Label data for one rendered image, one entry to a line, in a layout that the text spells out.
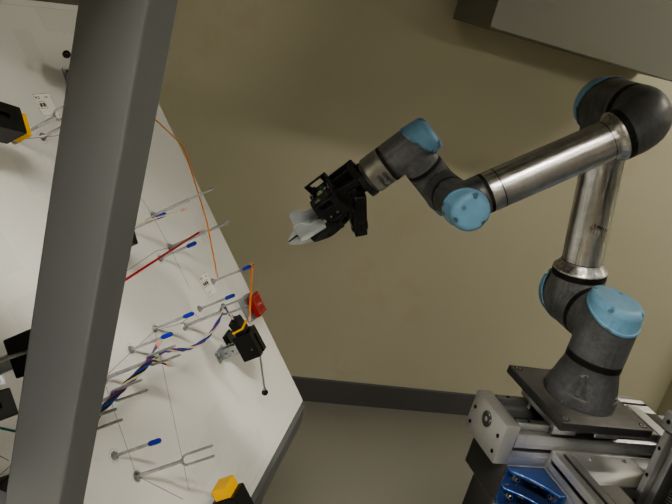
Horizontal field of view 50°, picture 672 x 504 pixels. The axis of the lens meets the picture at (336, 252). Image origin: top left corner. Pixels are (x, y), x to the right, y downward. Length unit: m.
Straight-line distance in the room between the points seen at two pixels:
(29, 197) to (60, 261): 0.83
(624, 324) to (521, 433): 0.29
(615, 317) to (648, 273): 2.62
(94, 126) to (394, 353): 3.30
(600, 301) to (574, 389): 0.19
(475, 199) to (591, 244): 0.39
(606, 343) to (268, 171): 1.89
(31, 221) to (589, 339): 1.05
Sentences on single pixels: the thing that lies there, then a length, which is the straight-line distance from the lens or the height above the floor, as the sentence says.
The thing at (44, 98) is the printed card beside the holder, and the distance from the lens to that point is 1.39.
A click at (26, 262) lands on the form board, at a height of 1.32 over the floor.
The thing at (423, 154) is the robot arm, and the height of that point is 1.57.
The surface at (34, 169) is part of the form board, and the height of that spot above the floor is 1.42.
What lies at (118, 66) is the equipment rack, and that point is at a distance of 0.37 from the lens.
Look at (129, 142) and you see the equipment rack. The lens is 0.38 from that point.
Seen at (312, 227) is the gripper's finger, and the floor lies 1.37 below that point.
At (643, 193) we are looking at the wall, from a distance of 3.93.
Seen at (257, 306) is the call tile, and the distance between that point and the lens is 1.69.
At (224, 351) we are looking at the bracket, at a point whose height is 1.08.
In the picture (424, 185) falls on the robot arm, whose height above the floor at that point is 1.51.
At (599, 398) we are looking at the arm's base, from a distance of 1.58.
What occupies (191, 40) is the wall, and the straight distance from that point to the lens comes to 2.96.
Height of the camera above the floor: 1.78
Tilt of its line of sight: 18 degrees down
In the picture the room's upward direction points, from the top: 16 degrees clockwise
